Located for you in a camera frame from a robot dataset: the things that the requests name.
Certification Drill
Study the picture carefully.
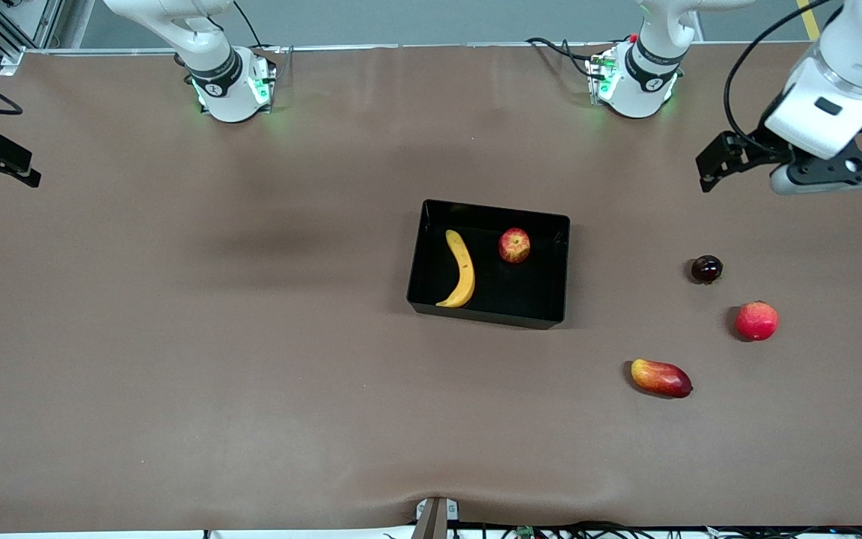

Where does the red yellow apple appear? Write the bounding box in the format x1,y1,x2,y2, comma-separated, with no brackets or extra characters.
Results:
498,228,532,265

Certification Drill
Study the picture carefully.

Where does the black plastic box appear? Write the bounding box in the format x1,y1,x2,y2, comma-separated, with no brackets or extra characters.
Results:
407,198,571,331

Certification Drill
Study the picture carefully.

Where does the yellow banana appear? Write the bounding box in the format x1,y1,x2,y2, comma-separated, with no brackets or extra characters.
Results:
435,228,477,309

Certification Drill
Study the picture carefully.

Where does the dark purple plum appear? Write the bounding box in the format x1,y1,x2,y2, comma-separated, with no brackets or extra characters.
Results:
691,255,724,285

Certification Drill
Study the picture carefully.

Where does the red yellow mango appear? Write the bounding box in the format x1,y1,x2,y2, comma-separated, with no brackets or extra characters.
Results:
631,359,694,399

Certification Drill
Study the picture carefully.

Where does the brown table mat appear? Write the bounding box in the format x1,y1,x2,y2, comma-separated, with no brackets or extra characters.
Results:
0,43,862,534

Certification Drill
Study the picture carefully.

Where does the metal table clamp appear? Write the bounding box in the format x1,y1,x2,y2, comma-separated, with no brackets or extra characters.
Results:
416,498,460,523

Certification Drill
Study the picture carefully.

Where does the aluminium frame post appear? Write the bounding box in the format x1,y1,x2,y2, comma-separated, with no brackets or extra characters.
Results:
0,0,67,68

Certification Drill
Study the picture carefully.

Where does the black base cable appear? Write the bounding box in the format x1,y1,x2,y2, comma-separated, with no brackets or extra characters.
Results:
527,36,600,77

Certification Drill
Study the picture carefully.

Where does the white table edge rail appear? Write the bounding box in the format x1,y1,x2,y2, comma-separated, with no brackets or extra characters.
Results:
1,41,810,57

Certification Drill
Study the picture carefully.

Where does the brown strap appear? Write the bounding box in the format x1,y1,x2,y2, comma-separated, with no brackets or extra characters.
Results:
411,498,449,539

